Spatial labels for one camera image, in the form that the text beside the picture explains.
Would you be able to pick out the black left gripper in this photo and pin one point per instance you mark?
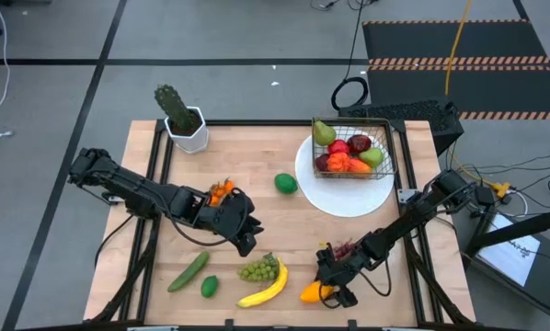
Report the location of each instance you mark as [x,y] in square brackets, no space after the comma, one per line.
[224,218]

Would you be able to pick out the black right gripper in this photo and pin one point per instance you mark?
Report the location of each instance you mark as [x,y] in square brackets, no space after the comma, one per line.
[351,266]

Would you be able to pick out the yellow orange lemon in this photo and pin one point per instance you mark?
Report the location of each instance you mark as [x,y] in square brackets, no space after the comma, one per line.
[311,294]

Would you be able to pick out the yellow banana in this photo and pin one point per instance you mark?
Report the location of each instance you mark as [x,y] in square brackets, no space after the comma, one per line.
[270,292]

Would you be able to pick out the large green lime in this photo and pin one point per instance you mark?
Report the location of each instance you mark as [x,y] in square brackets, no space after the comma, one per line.
[286,183]

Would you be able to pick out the small green lime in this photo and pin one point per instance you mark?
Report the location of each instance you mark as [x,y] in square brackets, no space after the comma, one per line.
[209,286]

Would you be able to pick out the green cucumber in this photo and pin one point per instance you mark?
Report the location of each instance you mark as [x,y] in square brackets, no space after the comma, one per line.
[190,271]

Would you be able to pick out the dark red pomegranate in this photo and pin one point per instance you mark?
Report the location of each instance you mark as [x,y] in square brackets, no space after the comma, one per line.
[322,162]

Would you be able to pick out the red bell pepper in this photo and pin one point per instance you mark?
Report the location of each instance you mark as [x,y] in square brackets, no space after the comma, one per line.
[338,162]

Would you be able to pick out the red orange mango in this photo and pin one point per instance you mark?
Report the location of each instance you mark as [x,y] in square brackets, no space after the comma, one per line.
[359,165]

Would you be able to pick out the bright red round fruit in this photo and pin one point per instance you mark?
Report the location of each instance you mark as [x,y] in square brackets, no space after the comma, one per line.
[338,147]

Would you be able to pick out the green pear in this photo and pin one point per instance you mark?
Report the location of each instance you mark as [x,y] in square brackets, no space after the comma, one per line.
[324,133]

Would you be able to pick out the pale green fruit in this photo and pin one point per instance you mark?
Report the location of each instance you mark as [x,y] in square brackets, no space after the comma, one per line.
[372,157]

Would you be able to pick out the dark red apple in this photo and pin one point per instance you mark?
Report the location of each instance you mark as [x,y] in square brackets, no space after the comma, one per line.
[358,143]

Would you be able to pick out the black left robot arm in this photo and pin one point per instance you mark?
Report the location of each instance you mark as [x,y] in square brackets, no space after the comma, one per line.
[128,188]

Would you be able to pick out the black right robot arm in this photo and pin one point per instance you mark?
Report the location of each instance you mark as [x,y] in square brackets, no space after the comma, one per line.
[408,220]

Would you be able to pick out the red grape bunch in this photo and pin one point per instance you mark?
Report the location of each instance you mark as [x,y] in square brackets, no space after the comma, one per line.
[344,250]

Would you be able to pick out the green grape bunch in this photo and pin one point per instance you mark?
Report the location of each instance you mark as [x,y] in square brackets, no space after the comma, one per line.
[256,271]

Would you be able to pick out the small orange tomatoes cluster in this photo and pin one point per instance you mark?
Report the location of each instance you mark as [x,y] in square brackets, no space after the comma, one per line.
[217,195]

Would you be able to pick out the white plate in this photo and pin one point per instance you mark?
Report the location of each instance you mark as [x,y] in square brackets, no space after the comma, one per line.
[344,197]

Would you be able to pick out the silver mounting plate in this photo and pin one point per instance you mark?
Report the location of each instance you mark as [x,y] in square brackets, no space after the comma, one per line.
[111,200]
[406,195]

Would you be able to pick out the green cactus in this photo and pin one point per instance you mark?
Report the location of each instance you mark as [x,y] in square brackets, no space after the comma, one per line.
[174,108]

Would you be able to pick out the monitor with white screen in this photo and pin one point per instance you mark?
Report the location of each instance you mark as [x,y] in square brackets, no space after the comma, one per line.
[509,253]

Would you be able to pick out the black perforated box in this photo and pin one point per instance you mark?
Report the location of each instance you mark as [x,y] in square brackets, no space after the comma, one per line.
[404,112]

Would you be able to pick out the black support beam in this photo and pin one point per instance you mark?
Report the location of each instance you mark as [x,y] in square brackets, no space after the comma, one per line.
[519,231]

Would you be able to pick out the black hazard-striped floor mat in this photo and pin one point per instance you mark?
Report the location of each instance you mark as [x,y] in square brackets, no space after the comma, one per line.
[440,41]

